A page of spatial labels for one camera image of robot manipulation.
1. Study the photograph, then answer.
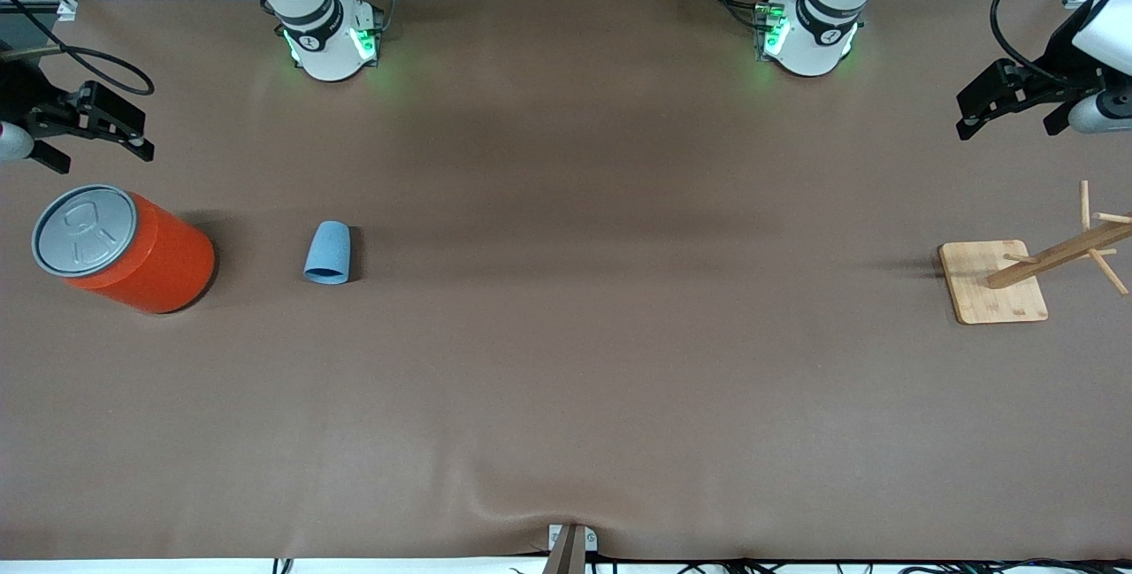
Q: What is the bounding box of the light blue cup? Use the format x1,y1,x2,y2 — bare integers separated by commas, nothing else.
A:
303,220,352,286

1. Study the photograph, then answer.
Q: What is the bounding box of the wooden cup rack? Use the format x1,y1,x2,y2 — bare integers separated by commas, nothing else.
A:
937,180,1132,326

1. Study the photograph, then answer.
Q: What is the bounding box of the orange can with grey lid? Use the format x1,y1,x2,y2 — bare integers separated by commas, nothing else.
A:
31,184,217,316

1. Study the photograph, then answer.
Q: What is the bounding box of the brown table mat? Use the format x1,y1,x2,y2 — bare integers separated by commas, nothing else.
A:
0,0,1132,563

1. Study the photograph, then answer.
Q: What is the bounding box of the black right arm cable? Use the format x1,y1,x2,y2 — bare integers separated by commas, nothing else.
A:
0,0,157,98

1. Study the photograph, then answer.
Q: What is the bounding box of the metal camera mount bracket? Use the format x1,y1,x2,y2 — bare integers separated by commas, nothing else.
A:
541,523,600,574

